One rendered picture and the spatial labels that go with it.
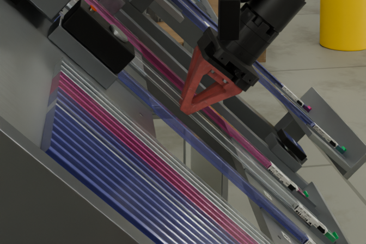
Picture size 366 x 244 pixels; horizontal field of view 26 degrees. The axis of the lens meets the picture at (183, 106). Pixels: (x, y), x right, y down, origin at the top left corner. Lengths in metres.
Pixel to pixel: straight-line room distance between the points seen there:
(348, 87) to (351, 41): 0.65
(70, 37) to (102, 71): 0.05
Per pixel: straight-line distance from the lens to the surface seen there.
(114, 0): 1.14
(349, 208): 2.85
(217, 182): 1.51
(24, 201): 0.51
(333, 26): 4.67
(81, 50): 0.79
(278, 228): 0.96
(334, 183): 3.02
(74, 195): 0.51
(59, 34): 0.79
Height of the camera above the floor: 1.30
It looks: 20 degrees down
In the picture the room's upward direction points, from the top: straight up
